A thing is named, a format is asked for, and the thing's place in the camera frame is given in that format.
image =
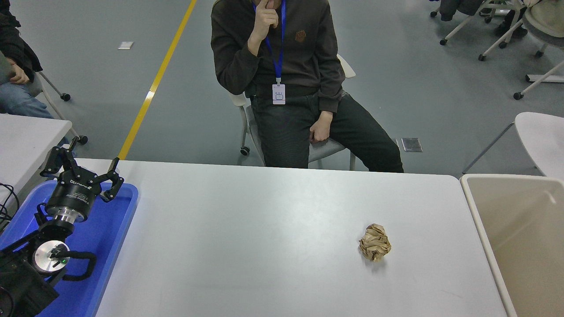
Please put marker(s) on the white moulded chair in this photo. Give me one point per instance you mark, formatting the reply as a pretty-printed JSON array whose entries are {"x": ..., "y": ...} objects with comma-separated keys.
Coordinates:
[{"x": 542, "y": 141}]

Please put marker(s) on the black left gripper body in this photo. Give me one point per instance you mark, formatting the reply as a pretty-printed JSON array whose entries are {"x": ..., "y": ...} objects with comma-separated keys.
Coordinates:
[{"x": 72, "y": 193}]

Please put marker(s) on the person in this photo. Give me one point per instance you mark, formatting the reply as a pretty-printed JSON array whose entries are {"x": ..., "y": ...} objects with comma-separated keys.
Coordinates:
[
  {"x": 308, "y": 57},
  {"x": 513, "y": 17},
  {"x": 17, "y": 99},
  {"x": 458, "y": 8}
]

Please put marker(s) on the blue plastic tray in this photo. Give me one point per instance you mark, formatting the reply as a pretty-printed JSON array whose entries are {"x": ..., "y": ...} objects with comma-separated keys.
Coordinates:
[{"x": 112, "y": 229}]

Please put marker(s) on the large pale bin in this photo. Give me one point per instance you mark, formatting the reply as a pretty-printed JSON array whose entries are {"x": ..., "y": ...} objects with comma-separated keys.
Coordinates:
[{"x": 528, "y": 246}]

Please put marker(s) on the white side table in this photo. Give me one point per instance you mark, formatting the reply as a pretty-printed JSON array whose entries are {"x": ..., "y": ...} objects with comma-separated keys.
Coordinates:
[{"x": 26, "y": 141}]

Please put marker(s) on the cream-backed swivel chair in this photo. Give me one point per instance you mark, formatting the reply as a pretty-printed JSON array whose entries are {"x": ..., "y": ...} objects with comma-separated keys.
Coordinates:
[{"x": 546, "y": 35}]

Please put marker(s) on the person's hand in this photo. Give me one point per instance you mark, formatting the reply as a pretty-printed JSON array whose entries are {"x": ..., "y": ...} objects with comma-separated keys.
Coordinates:
[{"x": 20, "y": 77}]

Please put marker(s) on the grey laptop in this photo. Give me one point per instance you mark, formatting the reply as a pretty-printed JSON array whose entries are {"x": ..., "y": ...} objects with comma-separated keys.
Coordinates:
[{"x": 4, "y": 68}]

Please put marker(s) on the white floor bar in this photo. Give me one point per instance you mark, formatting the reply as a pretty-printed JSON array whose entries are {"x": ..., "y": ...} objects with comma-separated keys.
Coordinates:
[{"x": 544, "y": 78}]

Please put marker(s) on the person's left hand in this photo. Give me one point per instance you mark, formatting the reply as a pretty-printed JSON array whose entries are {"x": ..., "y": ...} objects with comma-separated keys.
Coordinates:
[{"x": 320, "y": 131}]

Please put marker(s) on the grey office chair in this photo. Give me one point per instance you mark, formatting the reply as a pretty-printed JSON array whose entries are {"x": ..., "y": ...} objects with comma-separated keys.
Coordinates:
[{"x": 326, "y": 152}]

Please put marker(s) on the white chair base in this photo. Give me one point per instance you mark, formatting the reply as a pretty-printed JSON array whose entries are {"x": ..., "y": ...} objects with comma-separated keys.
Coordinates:
[{"x": 517, "y": 95}]

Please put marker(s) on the person's right hand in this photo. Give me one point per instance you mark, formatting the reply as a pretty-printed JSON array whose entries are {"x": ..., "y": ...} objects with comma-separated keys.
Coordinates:
[{"x": 263, "y": 24}]

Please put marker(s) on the tan paper ball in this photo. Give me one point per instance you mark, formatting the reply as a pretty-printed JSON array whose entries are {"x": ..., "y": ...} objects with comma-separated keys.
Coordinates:
[{"x": 374, "y": 244}]

